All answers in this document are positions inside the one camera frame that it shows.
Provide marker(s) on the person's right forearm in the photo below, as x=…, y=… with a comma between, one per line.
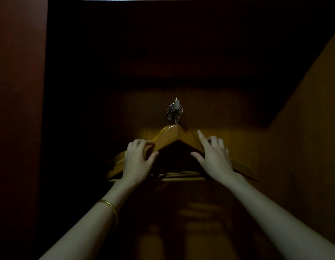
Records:
x=278, y=219

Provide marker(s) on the metal wardrobe hook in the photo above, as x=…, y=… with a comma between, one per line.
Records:
x=171, y=113

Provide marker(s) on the person's left hand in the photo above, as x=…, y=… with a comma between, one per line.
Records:
x=136, y=167

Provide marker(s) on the small white tag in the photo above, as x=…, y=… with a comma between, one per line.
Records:
x=177, y=103

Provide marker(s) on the brown wooden wardrobe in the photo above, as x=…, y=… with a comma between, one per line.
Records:
x=292, y=146

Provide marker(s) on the person's left forearm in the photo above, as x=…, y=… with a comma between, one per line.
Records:
x=86, y=232

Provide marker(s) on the person's right hand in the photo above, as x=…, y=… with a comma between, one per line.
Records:
x=217, y=162

